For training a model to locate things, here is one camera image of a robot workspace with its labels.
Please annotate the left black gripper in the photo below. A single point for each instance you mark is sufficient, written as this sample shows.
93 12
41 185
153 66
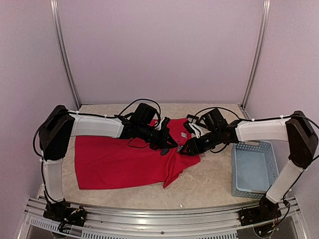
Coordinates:
163 144

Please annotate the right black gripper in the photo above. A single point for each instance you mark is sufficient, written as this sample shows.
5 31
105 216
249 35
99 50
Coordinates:
193 146

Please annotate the red t-shirt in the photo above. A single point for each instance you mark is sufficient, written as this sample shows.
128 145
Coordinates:
103 163

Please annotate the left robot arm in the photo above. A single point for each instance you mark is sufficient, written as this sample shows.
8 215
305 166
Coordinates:
54 134

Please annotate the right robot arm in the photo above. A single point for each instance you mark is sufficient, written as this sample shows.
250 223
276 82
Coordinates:
295 138

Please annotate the blue round brooch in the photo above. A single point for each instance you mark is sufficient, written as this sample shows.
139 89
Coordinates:
164 152

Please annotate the blue plastic basket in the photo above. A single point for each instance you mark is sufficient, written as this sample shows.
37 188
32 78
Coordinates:
254 169

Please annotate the black square frame left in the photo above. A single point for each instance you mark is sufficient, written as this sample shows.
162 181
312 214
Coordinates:
192 118

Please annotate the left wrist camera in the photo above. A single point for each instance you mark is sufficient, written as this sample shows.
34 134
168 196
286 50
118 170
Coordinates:
145 113

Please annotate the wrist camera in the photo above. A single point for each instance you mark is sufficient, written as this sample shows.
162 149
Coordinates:
214 120
145 113

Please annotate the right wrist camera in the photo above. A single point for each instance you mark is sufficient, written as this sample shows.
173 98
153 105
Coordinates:
214 120

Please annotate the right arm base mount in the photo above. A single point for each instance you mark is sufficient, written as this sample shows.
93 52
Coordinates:
254 215

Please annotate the aluminium front rail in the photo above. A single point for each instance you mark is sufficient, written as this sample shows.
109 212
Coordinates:
120 223

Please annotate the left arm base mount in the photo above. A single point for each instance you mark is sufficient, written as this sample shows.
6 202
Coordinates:
64 213

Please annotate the right aluminium corner post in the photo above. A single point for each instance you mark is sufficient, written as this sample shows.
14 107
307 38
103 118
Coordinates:
257 54

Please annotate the aluminium corner post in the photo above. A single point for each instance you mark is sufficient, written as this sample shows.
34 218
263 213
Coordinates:
257 54
63 52

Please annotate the left aluminium corner post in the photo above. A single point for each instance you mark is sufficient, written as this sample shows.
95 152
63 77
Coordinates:
63 52

